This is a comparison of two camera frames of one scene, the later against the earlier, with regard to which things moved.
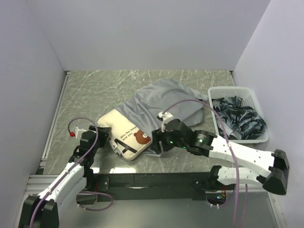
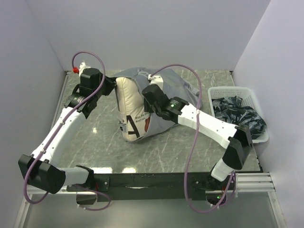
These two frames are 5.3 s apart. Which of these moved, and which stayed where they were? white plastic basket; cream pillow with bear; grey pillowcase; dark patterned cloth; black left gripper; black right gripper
Moved: grey pillowcase; black left gripper; black right gripper; cream pillow with bear
Stayed: white plastic basket; dark patterned cloth
